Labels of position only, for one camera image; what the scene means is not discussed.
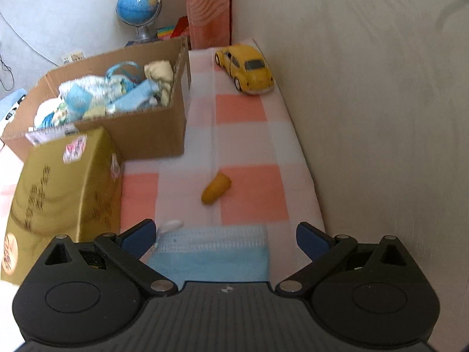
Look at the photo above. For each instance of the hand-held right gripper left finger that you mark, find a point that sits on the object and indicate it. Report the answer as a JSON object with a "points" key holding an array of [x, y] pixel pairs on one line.
{"points": [[139, 236]]}

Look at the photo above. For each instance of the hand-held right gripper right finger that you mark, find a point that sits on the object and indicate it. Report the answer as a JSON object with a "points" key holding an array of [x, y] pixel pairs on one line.
{"points": [[311, 238]]}

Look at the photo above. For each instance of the cardboard box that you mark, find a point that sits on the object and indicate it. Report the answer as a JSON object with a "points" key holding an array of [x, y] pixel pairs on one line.
{"points": [[146, 132]]}

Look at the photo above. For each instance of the white cloth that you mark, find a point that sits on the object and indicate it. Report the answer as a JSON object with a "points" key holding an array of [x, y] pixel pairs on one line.
{"points": [[45, 109]]}

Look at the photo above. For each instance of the blue net bag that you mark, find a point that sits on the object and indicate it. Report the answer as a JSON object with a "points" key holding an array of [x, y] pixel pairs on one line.
{"points": [[122, 66]]}

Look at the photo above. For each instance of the olive tissue pack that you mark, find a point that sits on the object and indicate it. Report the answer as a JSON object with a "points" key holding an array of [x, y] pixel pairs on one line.
{"points": [[66, 190]]}

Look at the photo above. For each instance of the small orange rubber cap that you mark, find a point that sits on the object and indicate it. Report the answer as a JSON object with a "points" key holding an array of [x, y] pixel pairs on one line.
{"points": [[216, 189]]}

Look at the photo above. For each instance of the orange checkered tablecloth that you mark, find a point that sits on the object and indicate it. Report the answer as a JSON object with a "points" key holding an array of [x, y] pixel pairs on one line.
{"points": [[242, 135]]}

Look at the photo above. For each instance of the yellow toy car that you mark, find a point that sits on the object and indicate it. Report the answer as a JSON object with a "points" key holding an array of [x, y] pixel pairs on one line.
{"points": [[252, 71]]}

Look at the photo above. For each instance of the colourful toy blocks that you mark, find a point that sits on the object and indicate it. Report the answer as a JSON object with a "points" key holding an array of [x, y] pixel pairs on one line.
{"points": [[172, 29]]}

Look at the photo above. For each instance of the blue desk globe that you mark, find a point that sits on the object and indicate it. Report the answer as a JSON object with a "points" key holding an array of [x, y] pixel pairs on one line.
{"points": [[137, 3]]}

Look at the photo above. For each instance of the orange patterned curtain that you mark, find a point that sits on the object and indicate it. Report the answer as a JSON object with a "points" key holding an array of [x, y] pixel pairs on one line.
{"points": [[209, 7]]}

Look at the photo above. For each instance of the beige wall socket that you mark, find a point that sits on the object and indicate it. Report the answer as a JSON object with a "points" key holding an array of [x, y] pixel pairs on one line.
{"points": [[78, 55]]}

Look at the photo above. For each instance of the white wall socket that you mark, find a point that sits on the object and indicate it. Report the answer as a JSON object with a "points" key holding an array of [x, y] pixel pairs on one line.
{"points": [[66, 59]]}

